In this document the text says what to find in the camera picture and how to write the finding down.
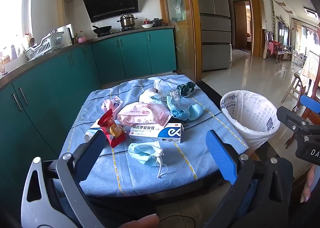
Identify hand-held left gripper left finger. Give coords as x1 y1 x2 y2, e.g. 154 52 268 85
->
20 130 108 228

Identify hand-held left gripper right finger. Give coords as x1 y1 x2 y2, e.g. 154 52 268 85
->
200 130 294 228

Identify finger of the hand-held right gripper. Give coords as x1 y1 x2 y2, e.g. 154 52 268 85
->
276 106 312 141
300 95 320 115

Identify white wastebasket with bag liner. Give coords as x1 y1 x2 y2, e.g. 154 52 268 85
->
220 90 282 151

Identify pink plastic bag blue logo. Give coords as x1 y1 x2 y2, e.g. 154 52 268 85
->
101 96 123 116

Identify person's right hand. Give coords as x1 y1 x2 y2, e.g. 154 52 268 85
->
300 164 320 203

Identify person's left hand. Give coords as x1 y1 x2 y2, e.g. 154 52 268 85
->
122 214 160 228

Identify wooden chair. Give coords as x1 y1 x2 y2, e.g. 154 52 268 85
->
281 69 305 105

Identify red snack packet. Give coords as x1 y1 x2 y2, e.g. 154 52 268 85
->
97 109 128 148

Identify white low fence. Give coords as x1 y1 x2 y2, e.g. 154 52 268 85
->
291 53 307 68

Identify person's blue jeans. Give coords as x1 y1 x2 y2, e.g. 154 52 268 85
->
54 179 262 228

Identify blue face mask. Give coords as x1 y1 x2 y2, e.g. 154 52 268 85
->
127 141 168 178

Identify light blue packet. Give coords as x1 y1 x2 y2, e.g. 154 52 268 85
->
166 96 205 121

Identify large pink plastic packet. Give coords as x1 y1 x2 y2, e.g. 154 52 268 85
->
117 102 171 128

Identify red chairs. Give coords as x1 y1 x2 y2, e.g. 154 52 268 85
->
272 40 286 64

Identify white and blue medicine box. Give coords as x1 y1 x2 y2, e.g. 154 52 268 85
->
129 122 184 143

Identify pink clothes on chair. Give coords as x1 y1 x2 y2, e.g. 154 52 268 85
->
262 41 274 59

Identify clear plastic wrapper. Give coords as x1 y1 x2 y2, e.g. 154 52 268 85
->
167 90 187 109

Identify dark green packet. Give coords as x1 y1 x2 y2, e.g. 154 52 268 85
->
176 81 197 97

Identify teal base cabinets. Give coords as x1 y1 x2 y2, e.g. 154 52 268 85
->
0 28 177 193

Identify white plastic bag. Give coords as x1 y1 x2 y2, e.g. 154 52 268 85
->
139 79 163 105

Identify ceiling air vent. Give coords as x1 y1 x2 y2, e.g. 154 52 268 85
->
304 8 319 20

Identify hanging green vine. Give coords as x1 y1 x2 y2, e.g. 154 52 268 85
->
271 0 277 41

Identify wooden room door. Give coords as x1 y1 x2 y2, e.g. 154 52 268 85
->
233 0 252 55

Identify white dish rack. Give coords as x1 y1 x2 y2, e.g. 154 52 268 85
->
26 31 65 60

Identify grey refrigerator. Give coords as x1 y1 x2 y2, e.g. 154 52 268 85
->
192 0 232 71

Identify white kitchen appliance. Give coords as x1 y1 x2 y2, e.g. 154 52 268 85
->
55 24 74 47

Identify gas stove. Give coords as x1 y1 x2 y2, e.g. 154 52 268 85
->
96 28 140 38

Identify black wok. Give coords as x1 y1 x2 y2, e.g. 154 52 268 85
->
92 25 112 35

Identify wooden glass door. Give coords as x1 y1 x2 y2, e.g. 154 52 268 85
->
157 0 202 82

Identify steel cooking pot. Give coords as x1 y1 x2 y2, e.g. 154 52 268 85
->
117 13 138 29

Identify black range hood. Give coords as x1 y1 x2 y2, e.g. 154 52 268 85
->
81 0 139 23

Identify black cable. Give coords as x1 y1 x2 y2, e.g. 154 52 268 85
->
159 215 199 221

